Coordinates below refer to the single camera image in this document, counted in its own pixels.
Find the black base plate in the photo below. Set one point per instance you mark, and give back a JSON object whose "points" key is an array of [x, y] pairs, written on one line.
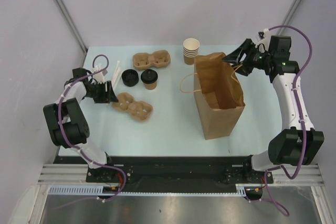
{"points": [[181, 175]]}

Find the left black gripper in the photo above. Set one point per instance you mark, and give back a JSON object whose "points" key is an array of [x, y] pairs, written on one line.
{"points": [[106, 97]]}

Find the white cable duct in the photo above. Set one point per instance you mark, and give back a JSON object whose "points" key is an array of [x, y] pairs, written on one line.
{"points": [[81, 190]]}

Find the stack of black lids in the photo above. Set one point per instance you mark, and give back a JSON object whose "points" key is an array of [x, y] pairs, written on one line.
{"points": [[130, 77]]}

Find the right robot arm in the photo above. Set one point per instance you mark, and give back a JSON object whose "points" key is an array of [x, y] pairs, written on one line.
{"points": [[298, 142]]}

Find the aluminium frame rail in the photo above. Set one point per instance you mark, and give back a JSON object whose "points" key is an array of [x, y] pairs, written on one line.
{"points": [[70, 174]]}

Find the brown paper bag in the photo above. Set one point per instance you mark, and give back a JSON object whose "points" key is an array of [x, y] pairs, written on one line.
{"points": [[218, 95]]}

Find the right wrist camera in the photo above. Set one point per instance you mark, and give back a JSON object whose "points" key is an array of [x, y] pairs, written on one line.
{"points": [[264, 38]]}

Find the single brown paper cup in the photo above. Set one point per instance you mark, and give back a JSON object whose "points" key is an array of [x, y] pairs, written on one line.
{"points": [[150, 86]]}

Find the black coffee cup lid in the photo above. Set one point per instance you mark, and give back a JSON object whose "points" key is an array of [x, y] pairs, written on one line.
{"points": [[149, 76]]}

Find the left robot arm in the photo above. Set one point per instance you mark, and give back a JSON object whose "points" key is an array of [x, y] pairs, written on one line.
{"points": [[65, 119]]}

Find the stack of paper cups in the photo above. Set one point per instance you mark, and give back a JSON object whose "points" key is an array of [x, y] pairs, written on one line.
{"points": [[190, 50]]}

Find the white wrapped straw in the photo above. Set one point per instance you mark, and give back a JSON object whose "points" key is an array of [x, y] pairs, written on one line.
{"points": [[116, 75]]}

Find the brown pulp cup carrier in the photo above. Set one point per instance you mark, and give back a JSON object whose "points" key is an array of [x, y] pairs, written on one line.
{"points": [[138, 110]]}

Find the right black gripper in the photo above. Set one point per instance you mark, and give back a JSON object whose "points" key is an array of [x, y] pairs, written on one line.
{"points": [[235, 56]]}

